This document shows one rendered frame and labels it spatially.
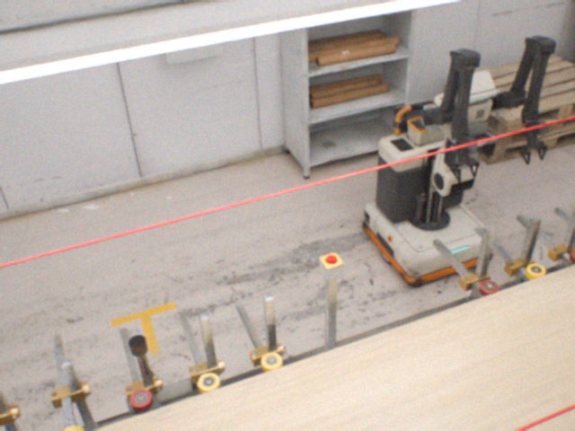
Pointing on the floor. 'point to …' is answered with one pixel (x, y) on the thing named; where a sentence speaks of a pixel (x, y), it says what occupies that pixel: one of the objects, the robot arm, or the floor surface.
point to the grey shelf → (331, 139)
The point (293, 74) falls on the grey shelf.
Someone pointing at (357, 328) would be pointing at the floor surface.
